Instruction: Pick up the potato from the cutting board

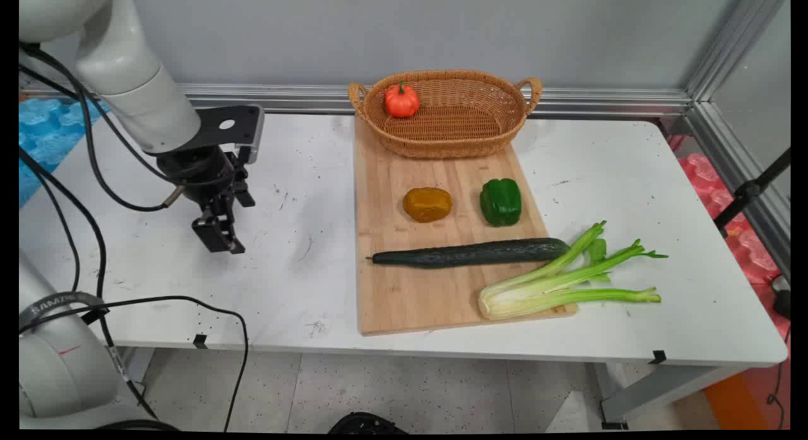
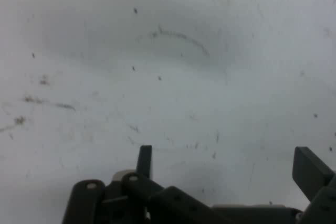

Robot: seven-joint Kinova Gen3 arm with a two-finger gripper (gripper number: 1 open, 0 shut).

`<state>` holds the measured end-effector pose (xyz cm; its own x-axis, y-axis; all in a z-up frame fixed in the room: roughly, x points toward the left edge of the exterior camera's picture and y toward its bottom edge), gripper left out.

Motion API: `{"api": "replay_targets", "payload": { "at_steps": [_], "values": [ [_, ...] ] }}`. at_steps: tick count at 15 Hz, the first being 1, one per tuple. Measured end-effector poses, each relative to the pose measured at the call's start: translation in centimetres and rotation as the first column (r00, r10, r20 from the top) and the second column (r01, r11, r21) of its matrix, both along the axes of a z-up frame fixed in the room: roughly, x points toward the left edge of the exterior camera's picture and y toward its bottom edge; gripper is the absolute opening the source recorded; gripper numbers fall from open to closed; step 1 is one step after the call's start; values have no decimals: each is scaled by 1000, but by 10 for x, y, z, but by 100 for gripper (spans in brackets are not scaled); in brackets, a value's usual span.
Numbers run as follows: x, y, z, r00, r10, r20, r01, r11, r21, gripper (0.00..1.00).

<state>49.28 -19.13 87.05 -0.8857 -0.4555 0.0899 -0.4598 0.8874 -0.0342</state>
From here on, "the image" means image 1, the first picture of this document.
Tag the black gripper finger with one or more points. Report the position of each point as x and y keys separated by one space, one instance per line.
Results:
x=211 y=233
x=233 y=228

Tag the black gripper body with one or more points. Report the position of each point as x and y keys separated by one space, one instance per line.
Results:
x=201 y=167

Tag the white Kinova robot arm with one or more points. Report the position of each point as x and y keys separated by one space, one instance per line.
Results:
x=129 y=74

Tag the blue foam mat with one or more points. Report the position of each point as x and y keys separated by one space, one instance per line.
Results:
x=47 y=134

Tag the bamboo cutting board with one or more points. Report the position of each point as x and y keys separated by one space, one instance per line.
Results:
x=410 y=288

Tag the brown toy potato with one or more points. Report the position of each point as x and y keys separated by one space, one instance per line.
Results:
x=428 y=204

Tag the orange toy pumpkin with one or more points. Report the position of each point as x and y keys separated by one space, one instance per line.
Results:
x=402 y=101

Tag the black round object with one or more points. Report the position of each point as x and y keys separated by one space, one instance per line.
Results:
x=366 y=423

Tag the woven wicker basket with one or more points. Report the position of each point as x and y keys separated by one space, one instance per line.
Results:
x=445 y=121

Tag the dark green toy cucumber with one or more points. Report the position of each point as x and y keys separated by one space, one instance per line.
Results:
x=470 y=253

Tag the green toy bell pepper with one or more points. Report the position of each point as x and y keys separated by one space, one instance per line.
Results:
x=500 y=202

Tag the green toy celery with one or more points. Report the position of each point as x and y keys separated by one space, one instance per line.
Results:
x=549 y=288

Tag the grey table leg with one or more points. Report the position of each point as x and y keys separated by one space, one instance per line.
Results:
x=663 y=389

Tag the red foam mat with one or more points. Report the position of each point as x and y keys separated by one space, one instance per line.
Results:
x=735 y=238

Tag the black tripod stand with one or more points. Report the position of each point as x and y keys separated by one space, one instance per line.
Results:
x=748 y=190

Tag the black wrist camera mount plate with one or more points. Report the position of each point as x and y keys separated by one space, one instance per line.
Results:
x=214 y=125

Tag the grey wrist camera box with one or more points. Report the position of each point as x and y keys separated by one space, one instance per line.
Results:
x=255 y=134

